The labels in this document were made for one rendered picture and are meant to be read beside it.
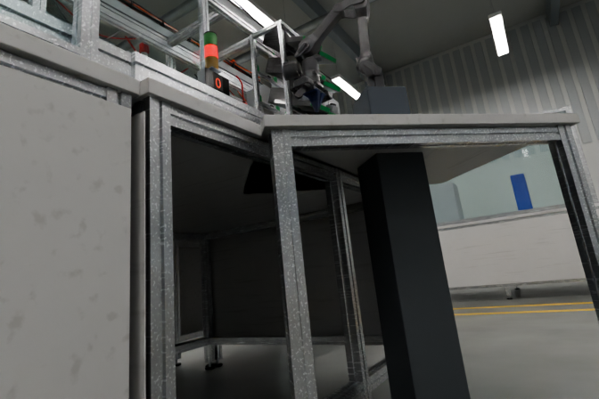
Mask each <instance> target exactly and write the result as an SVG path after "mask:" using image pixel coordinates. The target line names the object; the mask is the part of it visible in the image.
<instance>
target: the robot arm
mask: <svg viewBox="0 0 599 399"><path fill-rule="evenodd" d="M351 5H353V6H354V10H347V8H348V7H350V6H351ZM344 18H348V19H355V18H357V25H358V36H359V45H360V56H359V57H358V58H356V61H357V66H356V68H357V73H358V75H359V76H361V78H362V80H364V81H365V82H367V86H385V84H384V80H383V74H382V68H381V67H379V66H377V65H376V64H374V62H373V56H372V54H371V45H370V35H369V26H368V23H369V22H368V21H369V18H370V5H369V1H368V0H343V1H342V2H340V3H337V4H335V5H334V6H333V8H332V9H331V11H330V12H329V13H328V14H327V16H326V17H325V18H324V20H323V21H322V22H321V23H320V25H319V26H318V27H317V29H316V30H315V31H314V32H313V33H312V34H311V35H309V36H306V37H305V38H304V39H303V40H302V41H301V42H300V43H299V48H298V50H297V52H296V53H295V55H294V58H295V60H294V61H288V62H284V63H283V68H282V73H283V77H284V79H285V80H286V81H287V80H291V79H294V78H297V77H300V78H298V79H296V80H295V81H293V80H292V81H291V82H290V91H292V93H293V95H294V96H296V97H298V98H301V97H302V96H303V95H304V96H306V97H307V98H308V99H309V100H310V102H311V104H312V106H313V108H314V111H315V112H318V111H319V110H320V107H321V104H322V103H323V102H327V101H330V100H332V94H331V93H330V92H328V91H327V90H323V91H321V90H320V89H321V88H323V85H322V84H321V83H320V78H321V77H322V75H320V74H319V71H318V65H317V63H318V62H320V61H322V58H321V55H319V54H318V52H319V50H320V47H321V44H322V43H323V41H324V40H325V38H326V37H327V36H328V35H329V33H330V32H331V31H332V29H333V28H334V27H335V26H336V24H337V23H338V22H339V21H340V19H344ZM301 55H302V57H303V59H302V57H301ZM302 69H303V76H302Z"/></svg>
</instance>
